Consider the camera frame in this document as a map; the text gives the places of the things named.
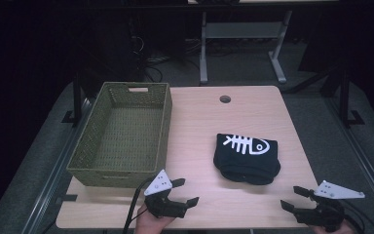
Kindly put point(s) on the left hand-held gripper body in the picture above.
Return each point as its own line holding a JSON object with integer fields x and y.
{"x": 167, "y": 208}

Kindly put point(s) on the aluminium rail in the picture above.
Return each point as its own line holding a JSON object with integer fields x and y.
{"x": 53, "y": 178}
{"x": 363, "y": 159}

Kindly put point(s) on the grey metal desk frame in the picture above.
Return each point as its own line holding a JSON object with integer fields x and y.
{"x": 242, "y": 31}

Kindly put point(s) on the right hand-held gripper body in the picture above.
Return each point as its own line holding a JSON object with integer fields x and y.
{"x": 328, "y": 213}

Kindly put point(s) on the green woven basket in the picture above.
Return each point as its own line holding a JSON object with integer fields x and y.
{"x": 128, "y": 136}

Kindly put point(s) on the black tape strip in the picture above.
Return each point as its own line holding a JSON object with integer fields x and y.
{"x": 67, "y": 197}

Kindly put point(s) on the black metal stand post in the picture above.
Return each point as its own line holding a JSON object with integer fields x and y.
{"x": 344, "y": 97}
{"x": 77, "y": 100}

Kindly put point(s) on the person's left hand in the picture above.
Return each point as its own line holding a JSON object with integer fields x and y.
{"x": 147, "y": 224}

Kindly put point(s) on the person's right hand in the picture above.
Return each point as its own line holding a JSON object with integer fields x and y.
{"x": 337, "y": 231}

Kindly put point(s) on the black cloth fishbone print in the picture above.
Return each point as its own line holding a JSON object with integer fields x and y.
{"x": 245, "y": 164}

